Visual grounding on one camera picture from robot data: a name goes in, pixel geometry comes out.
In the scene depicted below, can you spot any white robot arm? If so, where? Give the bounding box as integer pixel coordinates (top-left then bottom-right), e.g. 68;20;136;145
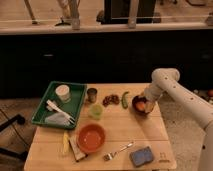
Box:
144;68;213;171

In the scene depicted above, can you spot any green plastic tray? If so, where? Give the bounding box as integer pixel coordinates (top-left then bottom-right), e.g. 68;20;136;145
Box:
31;81;87;130

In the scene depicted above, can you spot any yellow banana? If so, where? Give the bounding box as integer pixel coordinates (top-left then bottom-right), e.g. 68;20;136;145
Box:
62;131;69;156

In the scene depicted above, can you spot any light green plastic cup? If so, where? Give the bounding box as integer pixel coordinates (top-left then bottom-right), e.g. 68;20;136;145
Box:
89;104;103;120

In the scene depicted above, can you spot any wooden table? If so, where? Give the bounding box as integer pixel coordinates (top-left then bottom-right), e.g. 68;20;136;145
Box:
23;82;178;171

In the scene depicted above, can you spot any dark red grape bunch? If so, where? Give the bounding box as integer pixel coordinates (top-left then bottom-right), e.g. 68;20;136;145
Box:
102;94;120;107

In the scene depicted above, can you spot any white cylindrical container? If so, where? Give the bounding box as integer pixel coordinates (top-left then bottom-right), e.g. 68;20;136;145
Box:
55;85;71;103

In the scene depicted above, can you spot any grey folded cloth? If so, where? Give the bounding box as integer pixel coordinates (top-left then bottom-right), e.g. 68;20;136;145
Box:
45;112;70;126

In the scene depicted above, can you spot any small brown book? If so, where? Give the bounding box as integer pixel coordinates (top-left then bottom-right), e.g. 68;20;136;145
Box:
69;135;87;162

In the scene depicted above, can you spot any black chair base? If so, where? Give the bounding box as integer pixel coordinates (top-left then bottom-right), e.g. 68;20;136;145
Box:
0;114;28;162

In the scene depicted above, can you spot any dark brown bowl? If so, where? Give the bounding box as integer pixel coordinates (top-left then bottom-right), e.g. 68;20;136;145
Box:
132;96;155;116

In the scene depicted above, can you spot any white plastic fork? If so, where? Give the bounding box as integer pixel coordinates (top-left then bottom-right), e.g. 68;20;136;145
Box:
46;100;75;124

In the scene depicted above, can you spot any orange bowl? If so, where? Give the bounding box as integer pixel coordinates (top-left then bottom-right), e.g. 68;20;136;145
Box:
77;124;106;154

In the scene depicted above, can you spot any silver metal fork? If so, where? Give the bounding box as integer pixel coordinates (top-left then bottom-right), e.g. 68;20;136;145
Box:
103;142;134;161

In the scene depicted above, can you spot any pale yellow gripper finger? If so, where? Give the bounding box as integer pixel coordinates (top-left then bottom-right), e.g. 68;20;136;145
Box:
145;101;155;113

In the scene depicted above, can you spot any metal cup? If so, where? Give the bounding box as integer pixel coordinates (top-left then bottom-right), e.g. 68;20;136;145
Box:
87;88;97;103

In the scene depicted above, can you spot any blue sponge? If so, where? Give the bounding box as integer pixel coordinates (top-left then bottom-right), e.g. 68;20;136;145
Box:
129;146;154;167

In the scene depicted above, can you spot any orange apple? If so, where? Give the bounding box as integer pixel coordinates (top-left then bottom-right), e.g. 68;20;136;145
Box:
135;101;145;111

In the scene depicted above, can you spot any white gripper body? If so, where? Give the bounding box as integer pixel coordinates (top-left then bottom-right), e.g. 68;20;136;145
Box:
144;83;164;102

